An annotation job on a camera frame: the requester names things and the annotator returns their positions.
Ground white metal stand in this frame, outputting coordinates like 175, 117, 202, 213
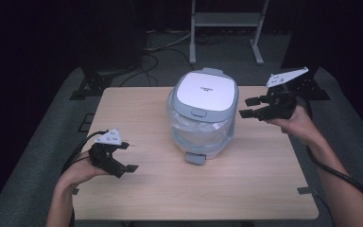
188, 0, 270, 66

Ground black floor cables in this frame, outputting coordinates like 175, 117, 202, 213
118, 29, 194, 88

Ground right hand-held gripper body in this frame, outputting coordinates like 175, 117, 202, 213
257, 66, 310, 122

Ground white pedal trash can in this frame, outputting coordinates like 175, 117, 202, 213
165, 66, 240, 166

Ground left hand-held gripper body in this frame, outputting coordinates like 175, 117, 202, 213
88, 128, 127, 179

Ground person's left hand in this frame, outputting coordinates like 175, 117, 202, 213
60, 150, 108, 188

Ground person's right hand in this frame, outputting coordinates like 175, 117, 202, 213
266, 105, 324, 146

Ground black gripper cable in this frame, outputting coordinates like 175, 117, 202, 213
302, 97, 363, 207
60, 130, 109, 174

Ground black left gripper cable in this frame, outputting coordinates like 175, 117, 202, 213
60, 130, 109, 174

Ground clear plastic trash bag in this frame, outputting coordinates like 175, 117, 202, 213
169, 108, 234, 149

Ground dark floor socket plate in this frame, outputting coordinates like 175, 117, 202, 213
78, 113, 96, 133

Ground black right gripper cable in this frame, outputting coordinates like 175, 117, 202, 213
302, 97, 363, 207

